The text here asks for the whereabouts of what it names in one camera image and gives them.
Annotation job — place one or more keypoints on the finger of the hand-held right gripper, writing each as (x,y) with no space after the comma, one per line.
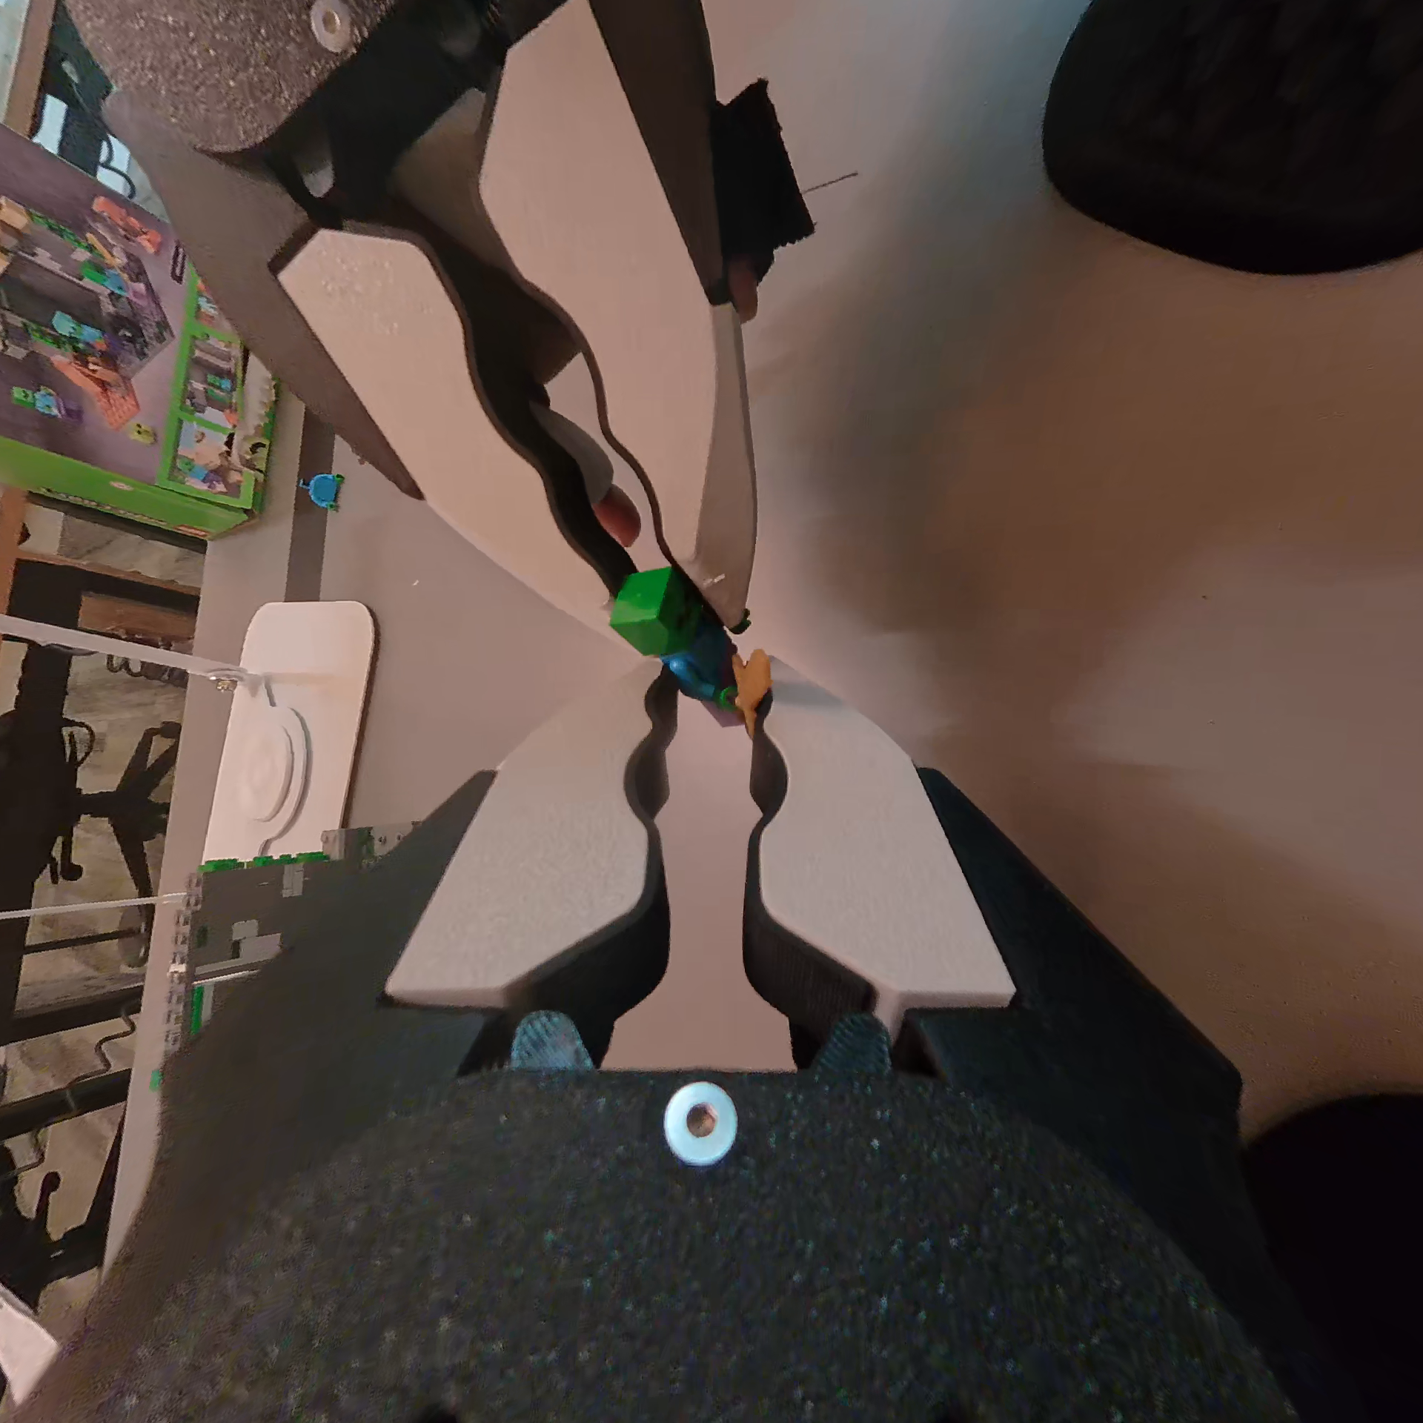
(378,322)
(601,200)

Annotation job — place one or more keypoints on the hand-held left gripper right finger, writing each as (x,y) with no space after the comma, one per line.
(879,879)

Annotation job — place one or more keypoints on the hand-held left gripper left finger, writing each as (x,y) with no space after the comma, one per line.
(533,868)

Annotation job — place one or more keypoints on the gold toy sword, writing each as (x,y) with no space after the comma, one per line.
(754,679)

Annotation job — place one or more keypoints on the green headed toy minifigure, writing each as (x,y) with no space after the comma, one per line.
(649,610)

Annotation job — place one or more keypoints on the person's right hand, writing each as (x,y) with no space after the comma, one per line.
(617,517)

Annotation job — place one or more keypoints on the small blue toy creature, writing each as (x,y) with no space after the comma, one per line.
(323,492)

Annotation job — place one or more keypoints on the white rounded board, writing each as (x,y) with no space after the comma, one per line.
(334,690)

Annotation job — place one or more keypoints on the brick set cardboard box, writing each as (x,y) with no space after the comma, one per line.
(87,336)

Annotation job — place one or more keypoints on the grey brick building model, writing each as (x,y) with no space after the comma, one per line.
(240,922)

